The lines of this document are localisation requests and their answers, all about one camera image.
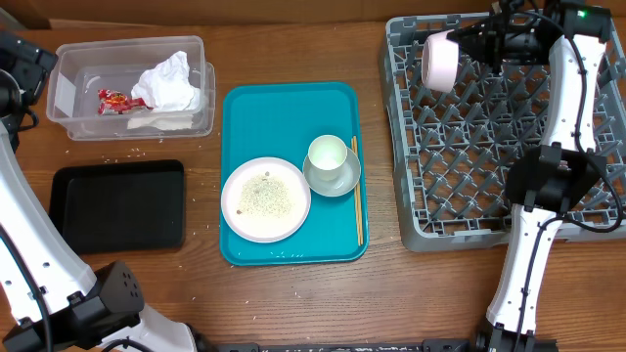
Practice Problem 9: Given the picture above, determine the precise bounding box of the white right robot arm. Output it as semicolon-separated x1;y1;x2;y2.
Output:
446;1;624;352

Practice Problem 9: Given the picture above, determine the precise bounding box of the grey-green small bowl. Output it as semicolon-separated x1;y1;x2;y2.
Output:
302;150;361;198

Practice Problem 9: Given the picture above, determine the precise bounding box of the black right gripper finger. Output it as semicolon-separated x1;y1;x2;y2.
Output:
446;23;489;42
460;45;489;64

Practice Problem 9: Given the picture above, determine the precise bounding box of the black tray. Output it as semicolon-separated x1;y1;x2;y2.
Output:
49;159;185;254

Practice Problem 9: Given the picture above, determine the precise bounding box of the wooden chopstick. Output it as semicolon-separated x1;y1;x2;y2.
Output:
350;136;362;247
352;136;365;247

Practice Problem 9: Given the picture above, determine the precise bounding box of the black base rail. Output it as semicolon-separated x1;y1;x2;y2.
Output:
216;339;472;352

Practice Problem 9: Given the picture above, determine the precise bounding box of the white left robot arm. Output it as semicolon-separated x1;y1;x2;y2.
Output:
1;31;210;352

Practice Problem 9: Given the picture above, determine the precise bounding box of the crumpled white tissue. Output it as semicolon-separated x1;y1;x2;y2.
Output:
127;51;201;131

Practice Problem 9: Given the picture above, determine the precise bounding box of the pink bowl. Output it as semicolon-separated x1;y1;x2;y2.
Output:
422;30;460;93

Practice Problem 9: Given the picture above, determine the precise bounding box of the grey dishwasher rack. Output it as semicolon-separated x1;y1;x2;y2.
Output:
378;5;626;253

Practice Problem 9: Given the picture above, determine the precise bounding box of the teal plastic tray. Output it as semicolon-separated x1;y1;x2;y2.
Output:
219;82;370;266

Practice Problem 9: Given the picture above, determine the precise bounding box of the red snack wrapper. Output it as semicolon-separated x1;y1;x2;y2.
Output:
98;89;151;115

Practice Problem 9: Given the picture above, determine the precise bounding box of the pale green cup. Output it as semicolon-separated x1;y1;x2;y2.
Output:
307;135;347;181

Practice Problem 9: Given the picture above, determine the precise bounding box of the white plate with rice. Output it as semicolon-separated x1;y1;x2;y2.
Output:
221;157;312;243

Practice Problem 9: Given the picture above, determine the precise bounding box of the clear plastic bin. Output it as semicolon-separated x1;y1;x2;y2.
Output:
46;36;216;141

